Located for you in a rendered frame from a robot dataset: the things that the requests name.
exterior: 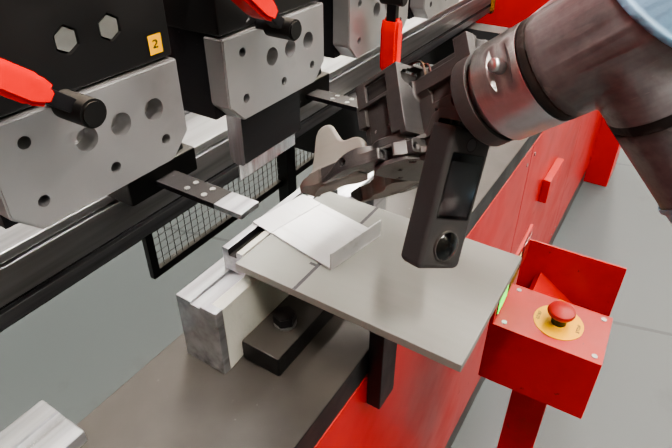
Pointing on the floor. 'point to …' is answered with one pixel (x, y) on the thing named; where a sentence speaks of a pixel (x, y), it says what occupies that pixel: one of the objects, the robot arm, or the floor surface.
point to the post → (287, 173)
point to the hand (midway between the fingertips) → (335, 196)
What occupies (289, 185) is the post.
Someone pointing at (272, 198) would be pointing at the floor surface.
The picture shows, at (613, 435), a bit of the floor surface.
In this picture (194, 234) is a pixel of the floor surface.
